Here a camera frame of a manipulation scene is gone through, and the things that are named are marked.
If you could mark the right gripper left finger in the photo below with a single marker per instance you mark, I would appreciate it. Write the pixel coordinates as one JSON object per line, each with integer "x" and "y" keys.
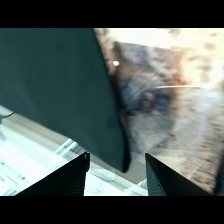
{"x": 68, "y": 180}

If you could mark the dark green garment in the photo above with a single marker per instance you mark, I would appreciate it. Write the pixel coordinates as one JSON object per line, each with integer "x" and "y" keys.
{"x": 63, "y": 83}

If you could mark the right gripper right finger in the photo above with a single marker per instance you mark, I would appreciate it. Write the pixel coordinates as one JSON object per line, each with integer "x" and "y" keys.
{"x": 166, "y": 181}

